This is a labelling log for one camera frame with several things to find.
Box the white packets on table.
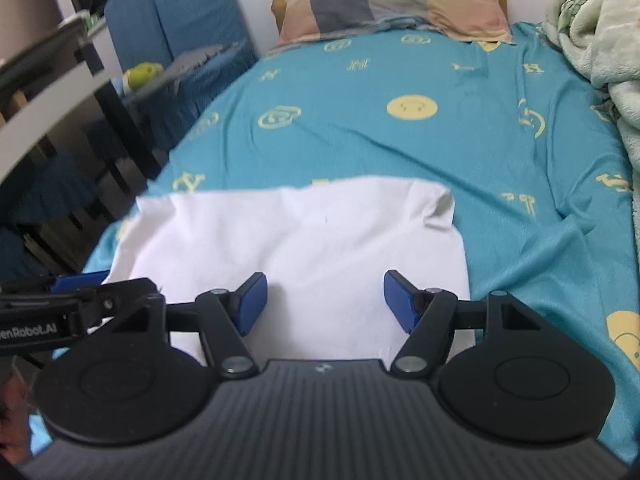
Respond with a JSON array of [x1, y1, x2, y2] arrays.
[[81, 10, 109, 37]]

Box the blue covered stool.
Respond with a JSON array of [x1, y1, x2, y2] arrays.
[[0, 152, 102, 227]]

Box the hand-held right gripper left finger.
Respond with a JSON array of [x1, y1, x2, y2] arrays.
[[106, 272, 269, 380]]

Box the dark table with white edge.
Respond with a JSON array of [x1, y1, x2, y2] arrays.
[[0, 12, 167, 197]]

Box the white shirt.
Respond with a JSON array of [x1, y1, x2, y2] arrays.
[[107, 175, 472, 367]]

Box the green fleece blanket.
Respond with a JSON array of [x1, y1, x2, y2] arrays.
[[544, 0, 640, 261]]

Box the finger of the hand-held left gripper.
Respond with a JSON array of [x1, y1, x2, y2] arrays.
[[0, 277, 166, 311], [49, 270, 110, 294]]

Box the green plush toy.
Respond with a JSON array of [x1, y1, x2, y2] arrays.
[[122, 62, 164, 94]]

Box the grey cloth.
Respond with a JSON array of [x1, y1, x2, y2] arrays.
[[134, 44, 242, 97]]

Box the plaid pillow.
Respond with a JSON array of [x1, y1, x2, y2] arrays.
[[275, 0, 516, 47]]

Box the blue covered chair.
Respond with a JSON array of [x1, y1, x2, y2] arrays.
[[104, 0, 173, 78], [125, 0, 262, 153]]

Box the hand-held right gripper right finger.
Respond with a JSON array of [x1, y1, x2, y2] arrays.
[[383, 269, 544, 376]]

